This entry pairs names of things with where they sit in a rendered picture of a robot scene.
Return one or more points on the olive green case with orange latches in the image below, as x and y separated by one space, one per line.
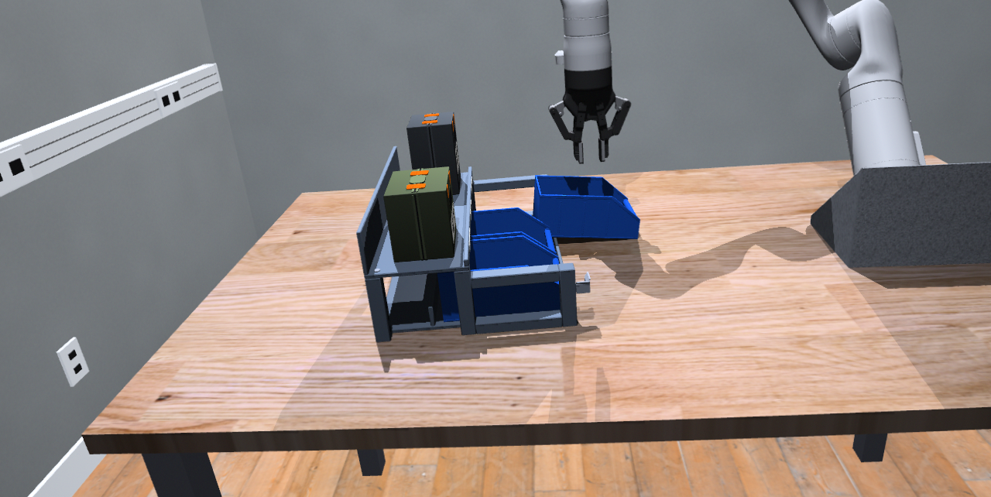
420 214

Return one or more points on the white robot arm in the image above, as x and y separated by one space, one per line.
874 107

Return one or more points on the black case with orange grip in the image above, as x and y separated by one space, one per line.
433 143

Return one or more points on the grey metal shelf rack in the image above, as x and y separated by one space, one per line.
413 302

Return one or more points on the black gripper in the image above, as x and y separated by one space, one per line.
588 96

